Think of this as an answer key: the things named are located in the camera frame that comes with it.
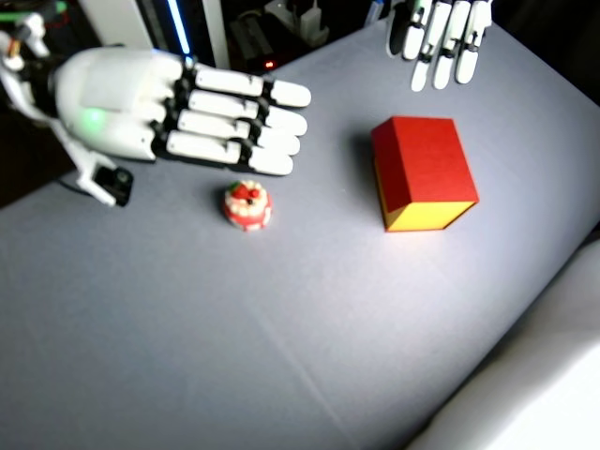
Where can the red box with yellow inside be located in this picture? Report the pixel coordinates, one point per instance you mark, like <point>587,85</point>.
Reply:
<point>422,154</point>

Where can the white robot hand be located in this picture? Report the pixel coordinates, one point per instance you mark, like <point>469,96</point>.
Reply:
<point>112,98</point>
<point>440,42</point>

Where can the toy strawberry cream cake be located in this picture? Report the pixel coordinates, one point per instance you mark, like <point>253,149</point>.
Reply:
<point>246,208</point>

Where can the white column with blue light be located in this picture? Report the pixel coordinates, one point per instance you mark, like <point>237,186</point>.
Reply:
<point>122,19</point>

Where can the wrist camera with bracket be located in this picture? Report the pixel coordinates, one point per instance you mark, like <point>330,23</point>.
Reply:
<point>115,183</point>

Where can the grey table cloth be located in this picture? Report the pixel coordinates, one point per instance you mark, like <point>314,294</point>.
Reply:
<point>234,304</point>

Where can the black device with red light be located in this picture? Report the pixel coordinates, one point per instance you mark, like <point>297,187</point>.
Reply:
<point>269,63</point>

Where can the white plastic holder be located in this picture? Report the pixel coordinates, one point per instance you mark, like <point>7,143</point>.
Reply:
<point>309,23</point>

